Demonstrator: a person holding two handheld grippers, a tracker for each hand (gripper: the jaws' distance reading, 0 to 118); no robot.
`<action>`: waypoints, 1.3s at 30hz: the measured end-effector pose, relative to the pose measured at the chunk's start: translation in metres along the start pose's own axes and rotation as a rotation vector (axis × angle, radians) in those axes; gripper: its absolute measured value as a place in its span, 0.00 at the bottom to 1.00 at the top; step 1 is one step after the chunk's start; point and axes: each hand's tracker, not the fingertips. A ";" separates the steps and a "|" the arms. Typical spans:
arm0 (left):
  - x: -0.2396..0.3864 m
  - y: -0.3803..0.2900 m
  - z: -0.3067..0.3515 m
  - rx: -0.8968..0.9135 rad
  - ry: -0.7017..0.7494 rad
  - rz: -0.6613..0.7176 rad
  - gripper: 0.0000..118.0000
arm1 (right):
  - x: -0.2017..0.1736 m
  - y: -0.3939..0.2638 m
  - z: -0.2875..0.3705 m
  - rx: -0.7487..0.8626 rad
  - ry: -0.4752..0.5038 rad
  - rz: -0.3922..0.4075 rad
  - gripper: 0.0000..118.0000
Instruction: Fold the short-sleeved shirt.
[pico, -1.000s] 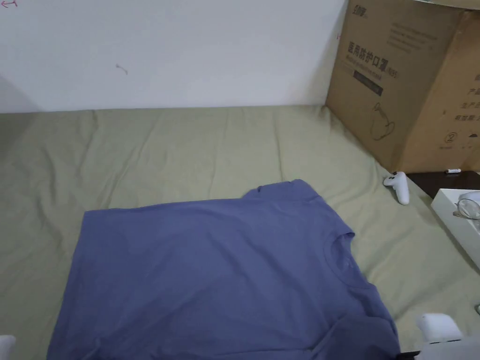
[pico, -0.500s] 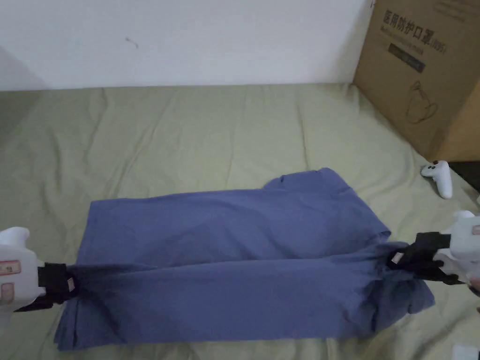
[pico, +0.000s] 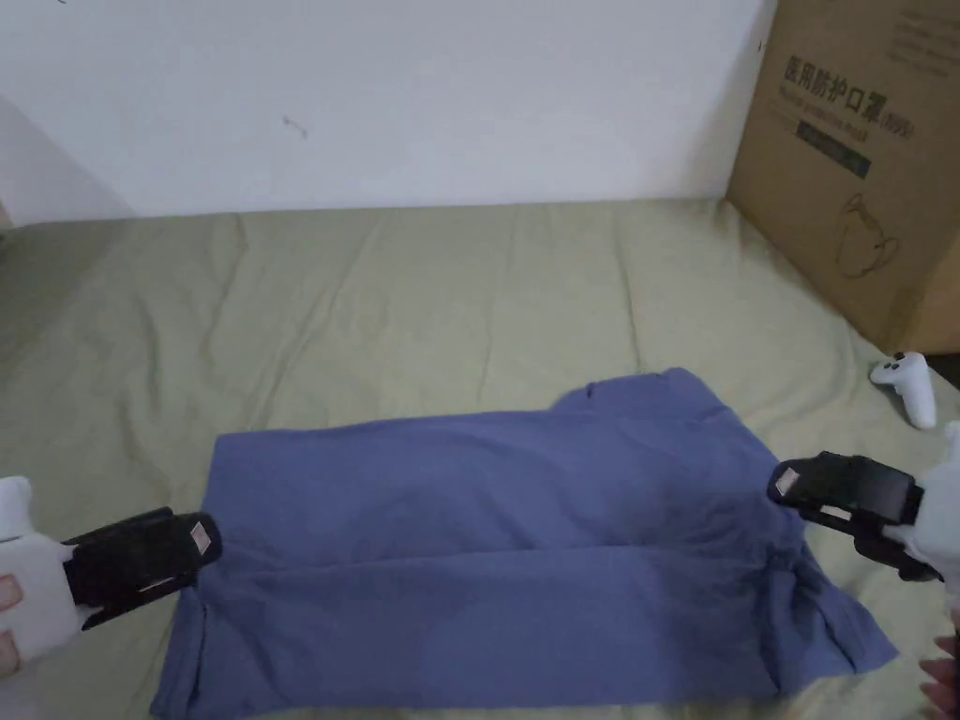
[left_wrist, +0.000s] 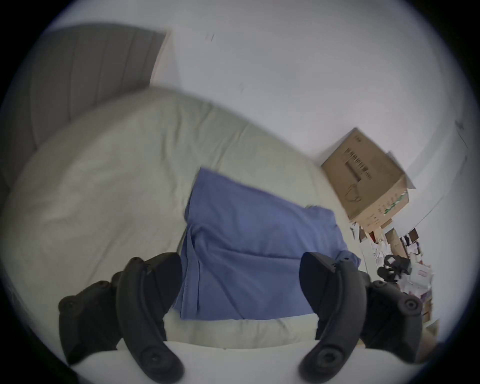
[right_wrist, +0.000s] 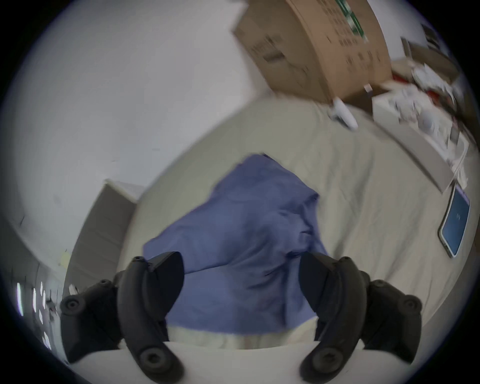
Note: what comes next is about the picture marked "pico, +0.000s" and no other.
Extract blue shirt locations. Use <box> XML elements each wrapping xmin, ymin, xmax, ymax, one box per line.
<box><xmin>149</xmin><ymin>366</ymin><xmax>901</xmax><ymax>720</ymax></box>

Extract person's left hand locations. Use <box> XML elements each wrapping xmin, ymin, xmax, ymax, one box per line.
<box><xmin>0</xmin><ymin>574</ymin><xmax>24</xmax><ymax>676</ymax></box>

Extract white hand controller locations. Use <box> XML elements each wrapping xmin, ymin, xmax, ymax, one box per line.
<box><xmin>869</xmin><ymin>351</ymin><xmax>938</xmax><ymax>430</ymax></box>

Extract person's right hand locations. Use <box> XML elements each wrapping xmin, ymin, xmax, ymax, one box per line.
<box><xmin>918</xmin><ymin>636</ymin><xmax>960</xmax><ymax>720</ymax></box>

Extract brown cardboard carton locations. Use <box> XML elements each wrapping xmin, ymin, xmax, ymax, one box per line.
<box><xmin>723</xmin><ymin>0</ymin><xmax>960</xmax><ymax>357</ymax></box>

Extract bed with pale green sheet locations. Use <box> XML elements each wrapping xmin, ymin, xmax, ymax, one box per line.
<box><xmin>0</xmin><ymin>196</ymin><xmax>960</xmax><ymax>720</ymax></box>

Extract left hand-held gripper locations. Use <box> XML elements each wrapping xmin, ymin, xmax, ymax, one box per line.
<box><xmin>0</xmin><ymin>475</ymin><xmax>224</xmax><ymax>665</ymax></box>

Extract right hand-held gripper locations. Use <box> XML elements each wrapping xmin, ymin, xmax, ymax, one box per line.
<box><xmin>766</xmin><ymin>419</ymin><xmax>960</xmax><ymax>601</ymax></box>

